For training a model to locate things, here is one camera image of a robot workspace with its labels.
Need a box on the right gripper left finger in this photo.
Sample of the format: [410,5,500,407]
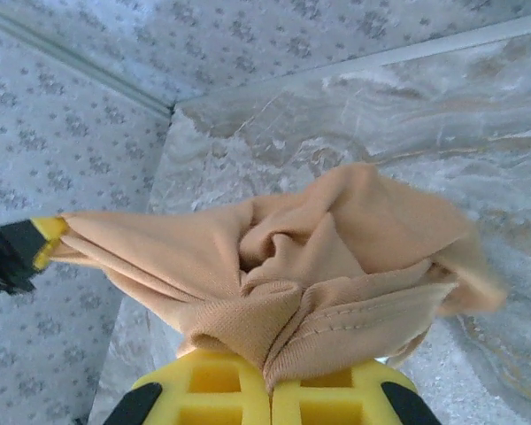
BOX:
[104,348,273,425]

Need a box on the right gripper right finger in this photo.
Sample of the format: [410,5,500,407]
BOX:
[270,358,444,425]

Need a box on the tan t-shirt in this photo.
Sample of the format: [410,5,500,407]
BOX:
[48,161,508,395]

